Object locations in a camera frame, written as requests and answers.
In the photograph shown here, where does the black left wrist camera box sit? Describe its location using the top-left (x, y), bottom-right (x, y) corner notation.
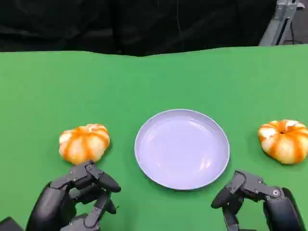
top-left (0, 216), bottom-right (25, 231)

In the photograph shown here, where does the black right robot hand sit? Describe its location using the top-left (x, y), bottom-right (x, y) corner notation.
top-left (211, 170), bottom-right (306, 231)

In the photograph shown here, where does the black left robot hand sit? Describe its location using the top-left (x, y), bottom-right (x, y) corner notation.
top-left (25, 160), bottom-right (122, 231)

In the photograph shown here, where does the lilac plate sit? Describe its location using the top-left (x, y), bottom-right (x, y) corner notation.
top-left (134, 108), bottom-right (231, 191)

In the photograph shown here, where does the orange white toy bread roll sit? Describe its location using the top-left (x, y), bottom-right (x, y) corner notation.
top-left (257, 119), bottom-right (308, 165)
top-left (58, 124), bottom-right (111, 166)

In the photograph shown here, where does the grey metal frame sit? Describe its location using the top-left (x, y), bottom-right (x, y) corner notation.
top-left (258, 0), bottom-right (308, 46)

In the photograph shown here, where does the black backdrop curtain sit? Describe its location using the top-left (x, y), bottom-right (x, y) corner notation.
top-left (0, 0), bottom-right (277, 57)

